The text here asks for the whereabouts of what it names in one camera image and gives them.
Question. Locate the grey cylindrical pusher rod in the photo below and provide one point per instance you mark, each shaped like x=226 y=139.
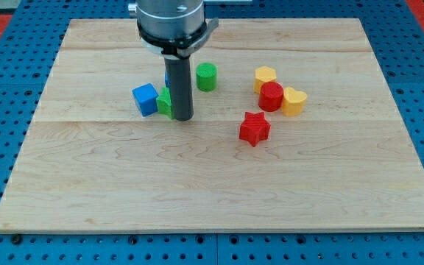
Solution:
x=179 y=76

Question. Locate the green star block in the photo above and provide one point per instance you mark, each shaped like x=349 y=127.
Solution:
x=164 y=103

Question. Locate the red star block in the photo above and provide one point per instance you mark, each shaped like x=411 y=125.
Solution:
x=254 y=128

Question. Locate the blue block behind rod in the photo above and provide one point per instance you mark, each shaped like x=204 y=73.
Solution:
x=166 y=80

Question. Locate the green cylinder block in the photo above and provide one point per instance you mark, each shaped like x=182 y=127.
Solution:
x=206 y=77

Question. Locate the blue cube block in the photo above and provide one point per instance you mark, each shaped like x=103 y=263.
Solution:
x=145 y=99

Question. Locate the yellow hexagon block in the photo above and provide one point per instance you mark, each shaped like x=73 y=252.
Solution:
x=262 y=75

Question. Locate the red cylinder block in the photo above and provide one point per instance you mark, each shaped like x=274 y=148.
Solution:
x=270 y=97

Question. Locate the yellow heart block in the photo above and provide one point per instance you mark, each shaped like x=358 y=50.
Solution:
x=293 y=102

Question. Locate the light wooden board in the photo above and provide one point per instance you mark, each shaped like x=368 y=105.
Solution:
x=92 y=164

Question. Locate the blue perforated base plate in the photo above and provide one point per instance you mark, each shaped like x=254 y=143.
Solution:
x=28 y=48

